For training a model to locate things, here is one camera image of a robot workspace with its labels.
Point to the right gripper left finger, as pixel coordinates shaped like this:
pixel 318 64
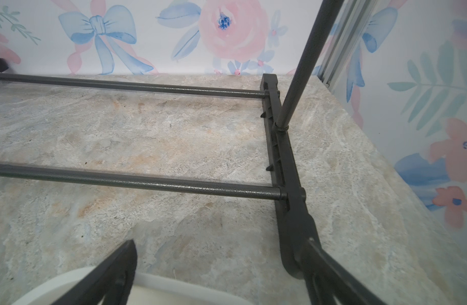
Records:
pixel 110 282

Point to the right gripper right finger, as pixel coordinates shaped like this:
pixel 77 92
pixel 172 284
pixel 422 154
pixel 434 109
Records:
pixel 328 282

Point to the white plastic bin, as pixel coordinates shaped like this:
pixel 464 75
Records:
pixel 146 289

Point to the black clothes rack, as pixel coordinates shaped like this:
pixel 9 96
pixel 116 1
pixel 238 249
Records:
pixel 295 224

